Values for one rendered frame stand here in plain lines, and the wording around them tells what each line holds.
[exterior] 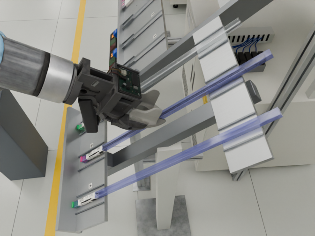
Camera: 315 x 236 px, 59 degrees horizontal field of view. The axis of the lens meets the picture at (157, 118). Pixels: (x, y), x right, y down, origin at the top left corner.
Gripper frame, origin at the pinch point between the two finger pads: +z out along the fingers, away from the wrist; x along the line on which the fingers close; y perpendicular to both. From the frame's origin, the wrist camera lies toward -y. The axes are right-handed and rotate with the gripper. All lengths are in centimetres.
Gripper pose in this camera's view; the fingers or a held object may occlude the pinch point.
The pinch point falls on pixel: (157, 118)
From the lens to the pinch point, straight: 59.2
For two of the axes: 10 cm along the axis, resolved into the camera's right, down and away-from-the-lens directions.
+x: -1.1, -8.2, 5.6
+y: 5.7, -5.1, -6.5
